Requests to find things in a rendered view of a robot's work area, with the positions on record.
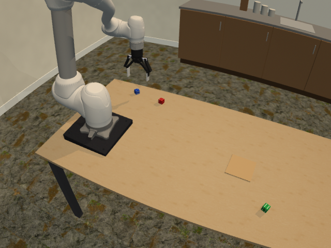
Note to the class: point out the green die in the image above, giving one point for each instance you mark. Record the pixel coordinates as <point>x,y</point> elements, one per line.
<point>265,207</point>

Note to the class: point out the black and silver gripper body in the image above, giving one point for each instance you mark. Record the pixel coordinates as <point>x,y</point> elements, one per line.
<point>138,54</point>

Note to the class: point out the blue die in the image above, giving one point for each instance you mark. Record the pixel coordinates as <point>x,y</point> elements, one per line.
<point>136,91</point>

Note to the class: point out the orange mat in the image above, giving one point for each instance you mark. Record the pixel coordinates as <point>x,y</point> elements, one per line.
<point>240,167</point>

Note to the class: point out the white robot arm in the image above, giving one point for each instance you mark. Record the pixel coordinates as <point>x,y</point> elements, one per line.
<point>92,101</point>

